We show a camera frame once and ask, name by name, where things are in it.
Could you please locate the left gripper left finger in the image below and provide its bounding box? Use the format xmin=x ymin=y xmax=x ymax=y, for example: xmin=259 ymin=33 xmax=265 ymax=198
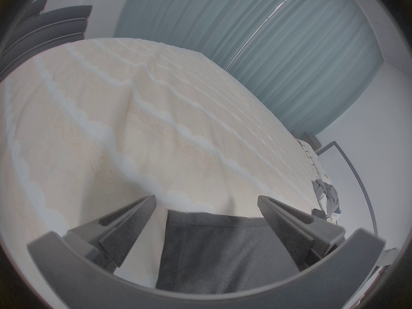
xmin=66 ymin=195 xmax=157 ymax=267

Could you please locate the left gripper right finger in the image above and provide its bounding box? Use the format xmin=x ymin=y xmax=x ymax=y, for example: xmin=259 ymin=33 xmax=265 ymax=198
xmin=257 ymin=196 xmax=346 ymax=263

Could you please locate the black T-shirt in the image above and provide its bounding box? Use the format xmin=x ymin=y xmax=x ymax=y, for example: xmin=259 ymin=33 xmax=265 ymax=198
xmin=155 ymin=209 xmax=300 ymax=295

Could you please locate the pile of clothes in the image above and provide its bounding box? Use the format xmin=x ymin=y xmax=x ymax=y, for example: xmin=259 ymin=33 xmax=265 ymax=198
xmin=311 ymin=178 xmax=342 ymax=220

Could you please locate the bed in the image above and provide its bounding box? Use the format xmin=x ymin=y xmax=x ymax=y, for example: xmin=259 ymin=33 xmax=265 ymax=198
xmin=0 ymin=38 xmax=378 ymax=289

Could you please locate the white printed pillow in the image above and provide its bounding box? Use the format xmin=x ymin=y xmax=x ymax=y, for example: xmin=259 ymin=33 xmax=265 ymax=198
xmin=296 ymin=139 xmax=323 ymax=180

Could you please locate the grey bedside table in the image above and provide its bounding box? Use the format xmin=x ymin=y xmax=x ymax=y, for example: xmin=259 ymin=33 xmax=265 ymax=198
xmin=291 ymin=130 xmax=323 ymax=148

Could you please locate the blue-green curtain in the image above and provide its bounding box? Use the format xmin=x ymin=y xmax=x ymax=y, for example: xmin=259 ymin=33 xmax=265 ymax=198
xmin=225 ymin=0 xmax=382 ymax=135
xmin=114 ymin=0 xmax=315 ymax=71

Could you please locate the black chest of drawers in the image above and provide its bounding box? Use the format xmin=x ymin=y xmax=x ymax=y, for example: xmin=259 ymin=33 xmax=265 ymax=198
xmin=0 ymin=0 xmax=93 ymax=80

